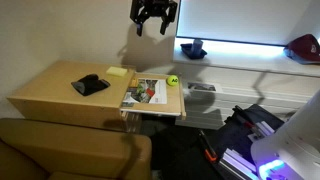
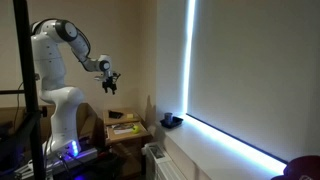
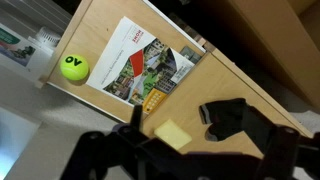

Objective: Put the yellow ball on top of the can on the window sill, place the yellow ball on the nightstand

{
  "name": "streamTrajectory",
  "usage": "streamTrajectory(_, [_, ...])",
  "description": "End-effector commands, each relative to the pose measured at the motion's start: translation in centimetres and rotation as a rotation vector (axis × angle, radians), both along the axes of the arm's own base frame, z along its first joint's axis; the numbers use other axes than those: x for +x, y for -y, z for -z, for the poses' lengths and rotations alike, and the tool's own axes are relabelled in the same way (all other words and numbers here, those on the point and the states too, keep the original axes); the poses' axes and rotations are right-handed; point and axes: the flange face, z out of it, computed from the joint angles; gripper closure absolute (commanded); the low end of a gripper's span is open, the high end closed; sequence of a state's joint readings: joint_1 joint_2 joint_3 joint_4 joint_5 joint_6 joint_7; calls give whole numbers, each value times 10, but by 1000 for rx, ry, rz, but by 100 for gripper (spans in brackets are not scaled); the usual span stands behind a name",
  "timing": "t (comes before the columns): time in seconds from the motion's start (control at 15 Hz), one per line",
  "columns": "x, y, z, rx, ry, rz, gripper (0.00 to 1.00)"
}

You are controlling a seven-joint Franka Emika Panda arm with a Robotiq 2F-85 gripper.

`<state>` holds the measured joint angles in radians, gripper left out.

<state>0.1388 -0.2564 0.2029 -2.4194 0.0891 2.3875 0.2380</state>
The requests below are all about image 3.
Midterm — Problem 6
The black cloth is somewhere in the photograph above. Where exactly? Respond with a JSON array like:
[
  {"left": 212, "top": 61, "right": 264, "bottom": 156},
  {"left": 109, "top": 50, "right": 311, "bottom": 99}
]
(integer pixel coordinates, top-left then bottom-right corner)
[{"left": 198, "top": 97, "right": 249, "bottom": 142}]

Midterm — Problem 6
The white radiator valve knob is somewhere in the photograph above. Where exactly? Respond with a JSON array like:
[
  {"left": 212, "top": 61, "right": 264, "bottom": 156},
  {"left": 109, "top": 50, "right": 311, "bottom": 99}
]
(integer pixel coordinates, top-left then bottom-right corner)
[{"left": 34, "top": 26, "right": 62, "bottom": 48}]

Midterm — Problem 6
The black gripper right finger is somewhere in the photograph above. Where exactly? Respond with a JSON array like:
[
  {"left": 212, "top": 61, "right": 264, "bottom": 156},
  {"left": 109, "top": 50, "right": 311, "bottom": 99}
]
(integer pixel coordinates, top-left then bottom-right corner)
[{"left": 242, "top": 105, "right": 320, "bottom": 180}]

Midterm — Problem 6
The pale yellow sponge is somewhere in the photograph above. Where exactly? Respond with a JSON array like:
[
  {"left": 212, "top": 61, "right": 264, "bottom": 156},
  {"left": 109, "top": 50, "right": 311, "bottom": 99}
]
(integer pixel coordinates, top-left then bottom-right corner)
[{"left": 153, "top": 118, "right": 193, "bottom": 150}]

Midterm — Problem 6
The wooden pull-out shelf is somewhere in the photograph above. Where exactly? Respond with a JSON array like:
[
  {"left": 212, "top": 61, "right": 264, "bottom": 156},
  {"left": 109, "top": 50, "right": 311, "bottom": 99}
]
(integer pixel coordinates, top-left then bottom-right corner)
[{"left": 39, "top": 0, "right": 208, "bottom": 124}]

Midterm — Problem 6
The light wooden desk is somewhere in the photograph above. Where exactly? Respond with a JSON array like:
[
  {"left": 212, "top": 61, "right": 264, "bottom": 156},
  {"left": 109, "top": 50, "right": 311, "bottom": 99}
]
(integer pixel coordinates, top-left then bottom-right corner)
[{"left": 141, "top": 48, "right": 314, "bottom": 159}]

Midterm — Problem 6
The brochure with house photos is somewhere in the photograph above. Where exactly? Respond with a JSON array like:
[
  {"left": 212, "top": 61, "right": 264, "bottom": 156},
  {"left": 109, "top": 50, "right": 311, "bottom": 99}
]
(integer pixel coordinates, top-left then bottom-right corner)
[{"left": 85, "top": 15, "right": 196, "bottom": 108}]

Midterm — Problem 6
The white radiator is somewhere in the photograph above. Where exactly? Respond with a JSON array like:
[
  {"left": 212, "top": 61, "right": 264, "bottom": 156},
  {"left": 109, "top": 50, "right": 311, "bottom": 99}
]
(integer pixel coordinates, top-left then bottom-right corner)
[{"left": 0, "top": 0, "right": 73, "bottom": 83}]

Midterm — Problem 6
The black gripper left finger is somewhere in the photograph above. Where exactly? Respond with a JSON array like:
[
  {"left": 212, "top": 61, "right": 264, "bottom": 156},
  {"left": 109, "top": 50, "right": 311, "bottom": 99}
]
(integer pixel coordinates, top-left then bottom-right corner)
[{"left": 59, "top": 104, "right": 188, "bottom": 180}]

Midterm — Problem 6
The yellow tennis ball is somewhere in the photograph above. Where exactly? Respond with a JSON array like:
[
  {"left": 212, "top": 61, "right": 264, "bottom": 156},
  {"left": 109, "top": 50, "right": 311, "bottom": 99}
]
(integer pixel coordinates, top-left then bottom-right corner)
[{"left": 59, "top": 54, "right": 90, "bottom": 82}]

